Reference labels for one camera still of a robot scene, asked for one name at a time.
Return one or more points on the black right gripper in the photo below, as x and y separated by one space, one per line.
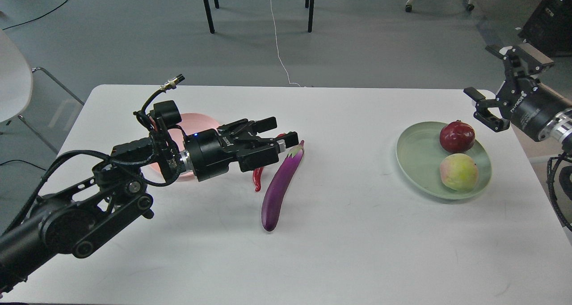
532 107

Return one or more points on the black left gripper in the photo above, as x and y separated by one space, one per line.
210 152

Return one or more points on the yellow green mango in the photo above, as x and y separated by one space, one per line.
459 172

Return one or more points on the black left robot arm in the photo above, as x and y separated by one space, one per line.
83 217

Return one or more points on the red chili pepper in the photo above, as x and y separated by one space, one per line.
256 178

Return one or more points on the red pomegranate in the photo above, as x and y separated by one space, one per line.
457 137

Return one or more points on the black table legs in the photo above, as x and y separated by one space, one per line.
208 5

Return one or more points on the pink plate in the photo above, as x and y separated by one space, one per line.
199 124

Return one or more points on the purple eggplant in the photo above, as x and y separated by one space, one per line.
275 193

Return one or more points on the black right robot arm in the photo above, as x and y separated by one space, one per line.
558 167

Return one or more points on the green plate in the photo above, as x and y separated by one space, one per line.
419 155

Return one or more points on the black equipment case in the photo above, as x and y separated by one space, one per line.
549 28

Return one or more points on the white chair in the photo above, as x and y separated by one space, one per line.
16 85

